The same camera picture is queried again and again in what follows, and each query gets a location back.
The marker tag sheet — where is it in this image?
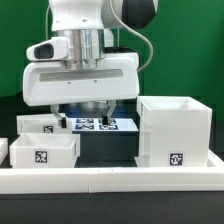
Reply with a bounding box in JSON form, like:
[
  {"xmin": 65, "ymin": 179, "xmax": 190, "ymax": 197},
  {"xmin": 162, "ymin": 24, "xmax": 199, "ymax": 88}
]
[{"xmin": 70, "ymin": 118, "xmax": 138, "ymax": 132}]

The white left fence bar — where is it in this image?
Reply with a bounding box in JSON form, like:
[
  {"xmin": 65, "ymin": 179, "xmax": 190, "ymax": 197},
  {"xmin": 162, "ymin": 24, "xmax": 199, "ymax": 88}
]
[{"xmin": 0, "ymin": 138, "xmax": 8, "ymax": 165}]

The white drawer tray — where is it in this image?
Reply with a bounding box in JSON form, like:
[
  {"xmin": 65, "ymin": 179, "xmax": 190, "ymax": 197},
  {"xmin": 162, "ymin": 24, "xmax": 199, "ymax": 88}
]
[
  {"xmin": 16, "ymin": 113, "xmax": 72, "ymax": 135},
  {"xmin": 9, "ymin": 133, "xmax": 80, "ymax": 168}
]

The white front drawer tray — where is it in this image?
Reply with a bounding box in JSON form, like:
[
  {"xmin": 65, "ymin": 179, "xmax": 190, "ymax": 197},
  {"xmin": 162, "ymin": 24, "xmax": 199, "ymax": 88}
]
[{"xmin": 9, "ymin": 133, "xmax": 80, "ymax": 168}]

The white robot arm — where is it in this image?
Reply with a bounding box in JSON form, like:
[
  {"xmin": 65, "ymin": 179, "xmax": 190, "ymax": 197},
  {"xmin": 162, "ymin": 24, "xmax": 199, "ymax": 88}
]
[{"xmin": 23, "ymin": 0, "xmax": 158, "ymax": 127}]

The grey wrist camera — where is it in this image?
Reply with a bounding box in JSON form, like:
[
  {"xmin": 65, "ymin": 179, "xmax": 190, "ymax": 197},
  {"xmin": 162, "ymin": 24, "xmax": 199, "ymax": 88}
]
[{"xmin": 26, "ymin": 36, "xmax": 69, "ymax": 61}]

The white right fence bar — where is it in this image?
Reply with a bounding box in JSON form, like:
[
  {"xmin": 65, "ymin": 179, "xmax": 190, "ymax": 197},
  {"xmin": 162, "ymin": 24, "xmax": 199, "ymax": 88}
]
[{"xmin": 207, "ymin": 150, "xmax": 224, "ymax": 167}]

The white fence bar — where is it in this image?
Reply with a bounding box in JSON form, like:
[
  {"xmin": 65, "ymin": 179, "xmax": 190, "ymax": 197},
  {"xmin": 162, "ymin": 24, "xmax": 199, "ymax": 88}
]
[
  {"xmin": 0, "ymin": 138, "xmax": 8, "ymax": 165},
  {"xmin": 207, "ymin": 150, "xmax": 224, "ymax": 167},
  {"xmin": 0, "ymin": 167, "xmax": 224, "ymax": 194}
]

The grey thin cable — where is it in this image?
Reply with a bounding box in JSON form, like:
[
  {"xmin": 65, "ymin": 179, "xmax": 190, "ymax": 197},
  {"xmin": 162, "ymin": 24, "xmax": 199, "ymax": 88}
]
[{"xmin": 109, "ymin": 0, "xmax": 155, "ymax": 73}]

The white front fence bar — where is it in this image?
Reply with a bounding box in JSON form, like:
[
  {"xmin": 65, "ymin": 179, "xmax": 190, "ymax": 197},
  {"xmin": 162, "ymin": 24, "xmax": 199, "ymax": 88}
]
[{"xmin": 0, "ymin": 167, "xmax": 224, "ymax": 194}]

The white rear drawer tray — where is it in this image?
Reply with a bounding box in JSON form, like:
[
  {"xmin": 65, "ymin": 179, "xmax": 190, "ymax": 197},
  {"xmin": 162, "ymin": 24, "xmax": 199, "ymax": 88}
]
[{"xmin": 16, "ymin": 113, "xmax": 72, "ymax": 135}]

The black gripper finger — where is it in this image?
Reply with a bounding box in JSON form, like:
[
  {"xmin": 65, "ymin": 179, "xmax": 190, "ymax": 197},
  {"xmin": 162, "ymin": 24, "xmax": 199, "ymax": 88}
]
[
  {"xmin": 102, "ymin": 100, "xmax": 116, "ymax": 125},
  {"xmin": 50, "ymin": 105, "xmax": 66, "ymax": 128}
]

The white drawer cabinet box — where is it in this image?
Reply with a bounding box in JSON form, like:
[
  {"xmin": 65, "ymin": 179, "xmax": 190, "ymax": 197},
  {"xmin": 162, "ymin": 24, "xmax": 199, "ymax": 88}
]
[{"xmin": 135, "ymin": 96, "xmax": 212, "ymax": 167}]

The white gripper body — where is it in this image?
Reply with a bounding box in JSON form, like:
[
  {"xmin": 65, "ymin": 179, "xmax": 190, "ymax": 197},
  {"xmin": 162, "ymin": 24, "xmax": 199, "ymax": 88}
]
[{"xmin": 23, "ymin": 52, "xmax": 139, "ymax": 106}]

